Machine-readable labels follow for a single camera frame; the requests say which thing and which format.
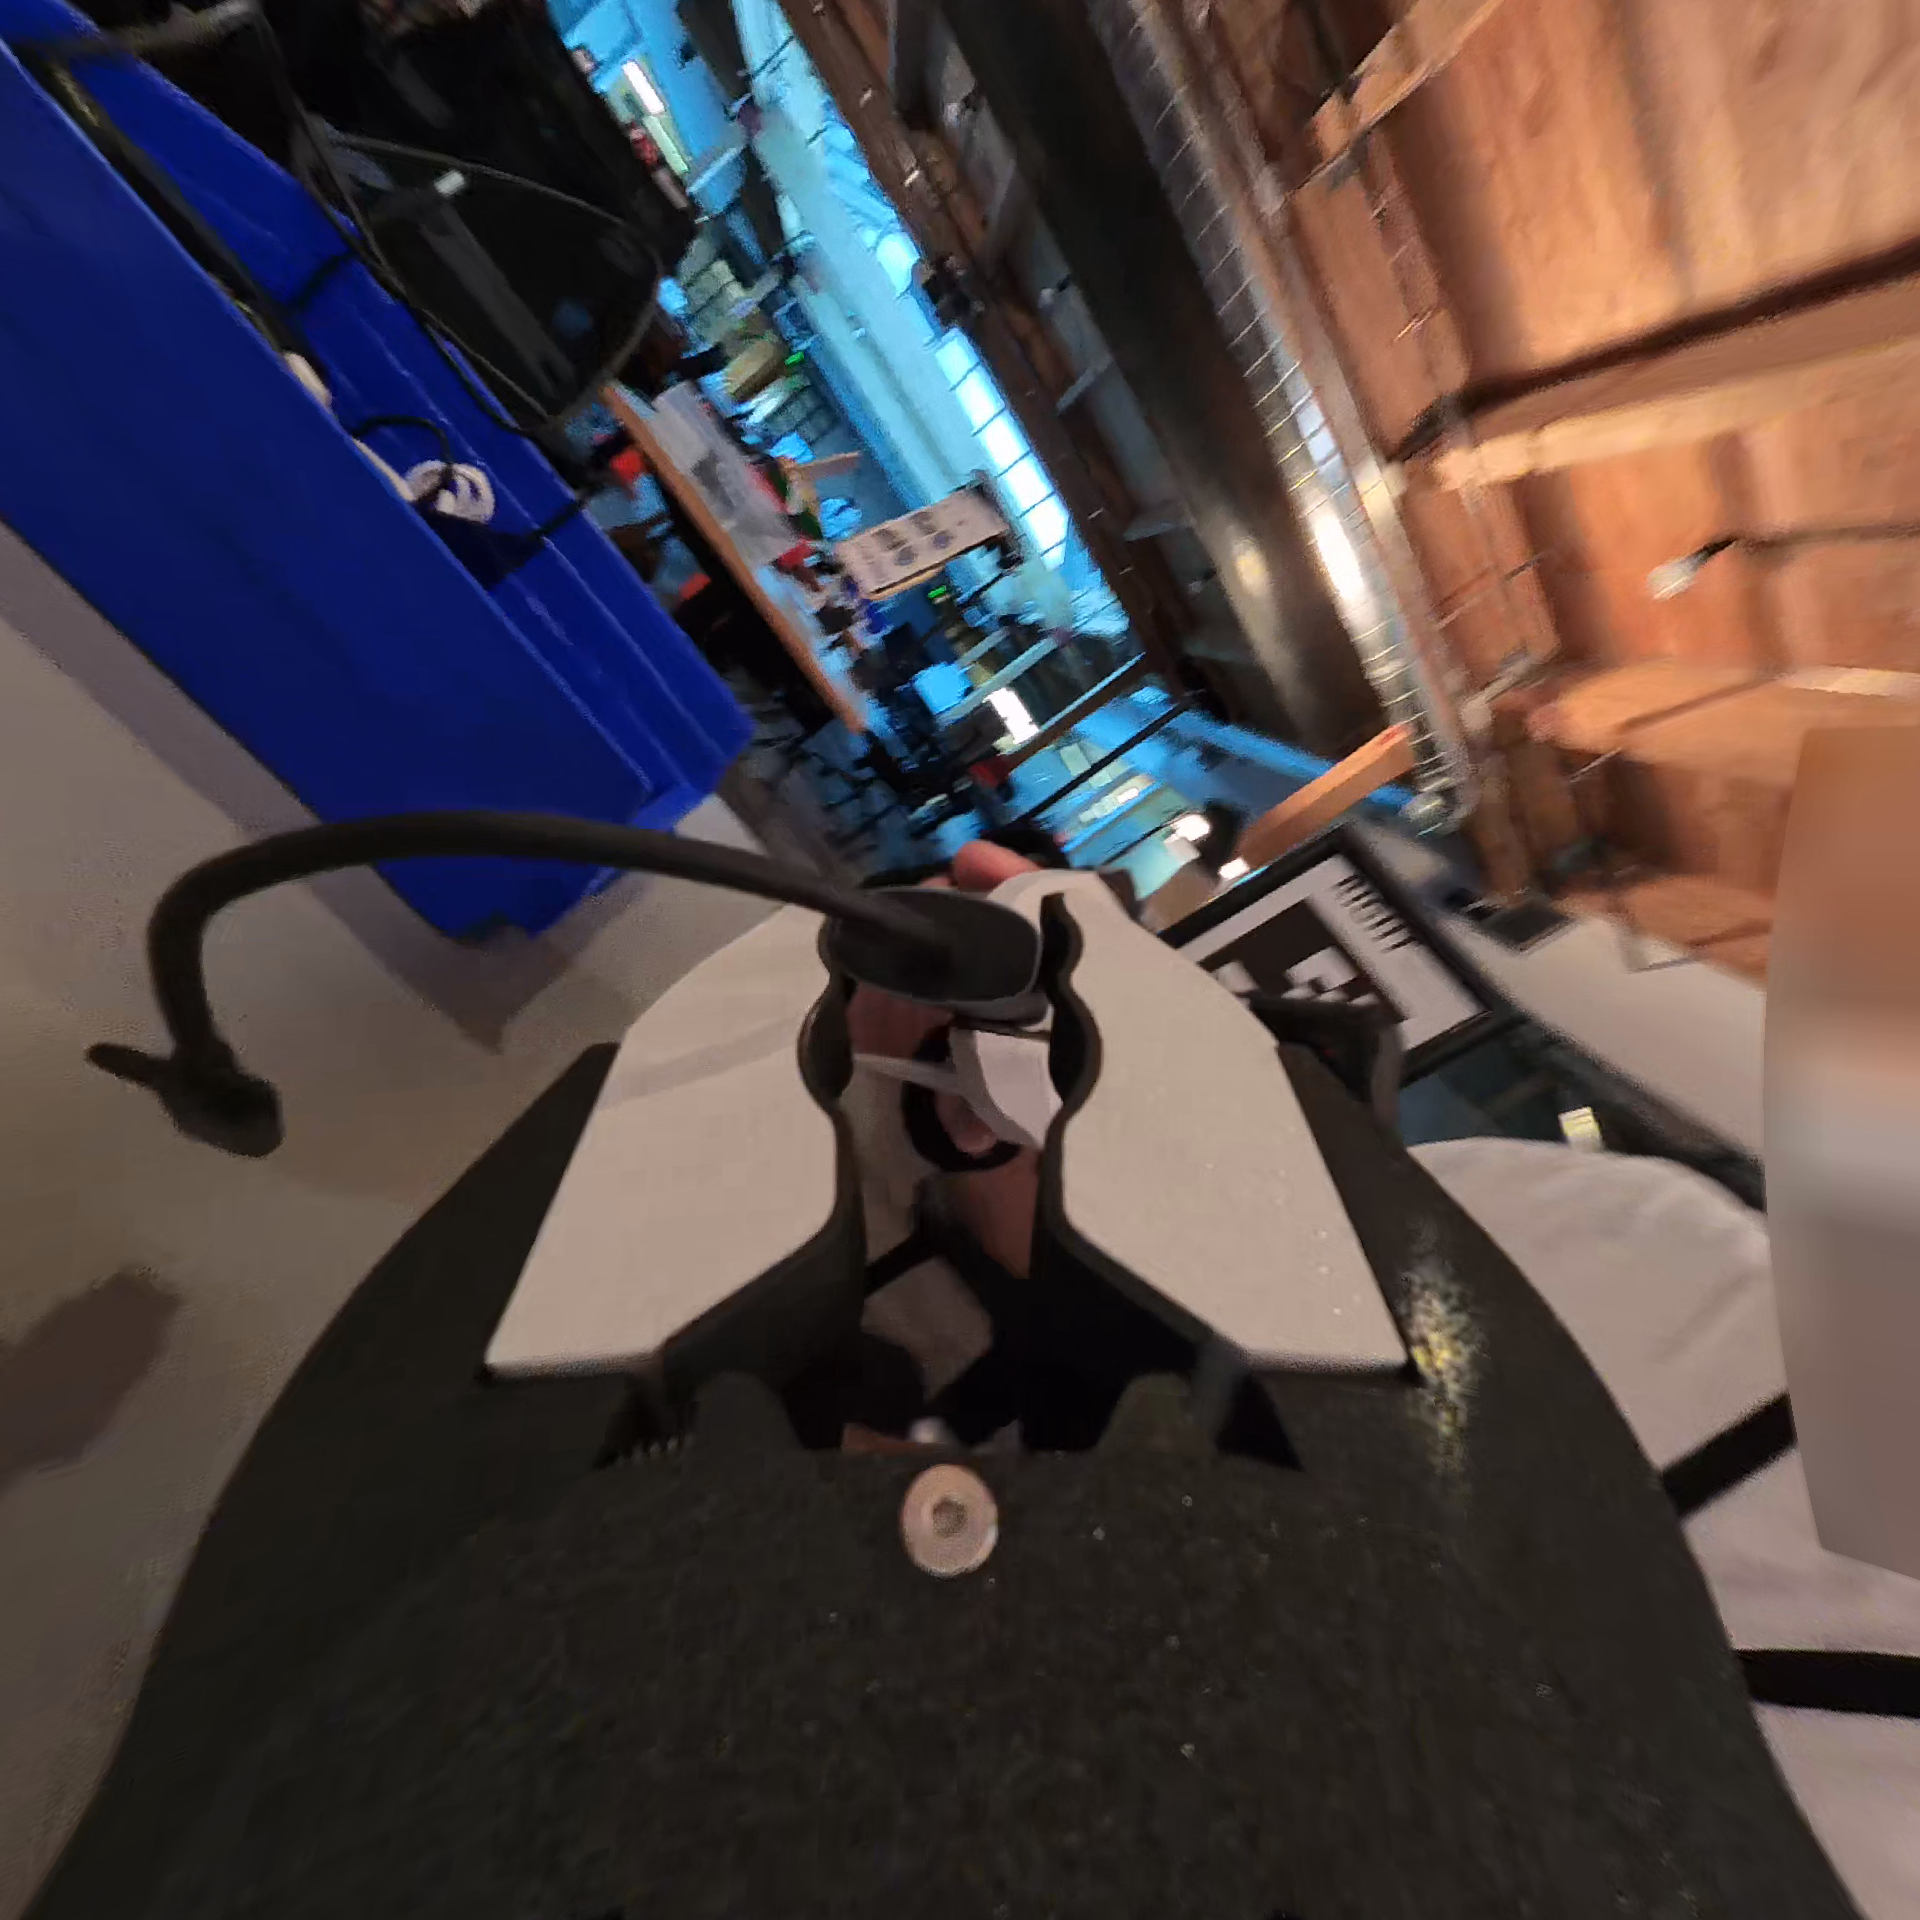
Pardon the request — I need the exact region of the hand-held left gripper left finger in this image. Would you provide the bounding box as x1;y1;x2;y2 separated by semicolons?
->
485;910;867;1375

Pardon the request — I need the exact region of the blue plastic bin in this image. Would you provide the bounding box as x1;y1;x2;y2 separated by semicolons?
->
0;32;756;950

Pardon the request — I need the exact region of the white printed sign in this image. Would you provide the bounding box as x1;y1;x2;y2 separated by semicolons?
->
832;478;1003;613

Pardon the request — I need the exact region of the person's right hand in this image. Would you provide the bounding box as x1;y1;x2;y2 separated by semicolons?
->
843;835;1055;1275

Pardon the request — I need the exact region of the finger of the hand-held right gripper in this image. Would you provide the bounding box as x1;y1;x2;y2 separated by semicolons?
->
979;874;1127;938
853;1031;1055;1153

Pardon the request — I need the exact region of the wooden plank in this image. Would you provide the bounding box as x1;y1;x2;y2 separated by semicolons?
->
1240;728;1417;874

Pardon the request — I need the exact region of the grey USB hub with cable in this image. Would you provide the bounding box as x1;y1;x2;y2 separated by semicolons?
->
81;815;1043;1163

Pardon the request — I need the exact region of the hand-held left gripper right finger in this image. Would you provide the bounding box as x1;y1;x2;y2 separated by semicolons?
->
1043;885;1417;1375

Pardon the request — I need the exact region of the silver metal duct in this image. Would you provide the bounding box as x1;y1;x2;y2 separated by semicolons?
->
1077;0;1477;825

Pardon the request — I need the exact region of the long wooden table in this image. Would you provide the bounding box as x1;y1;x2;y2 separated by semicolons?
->
603;384;881;739

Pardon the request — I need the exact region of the white cable bundle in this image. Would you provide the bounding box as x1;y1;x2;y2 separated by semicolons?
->
390;457;498;521

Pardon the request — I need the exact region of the black computer monitor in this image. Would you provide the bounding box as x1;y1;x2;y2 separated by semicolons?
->
283;0;700;437

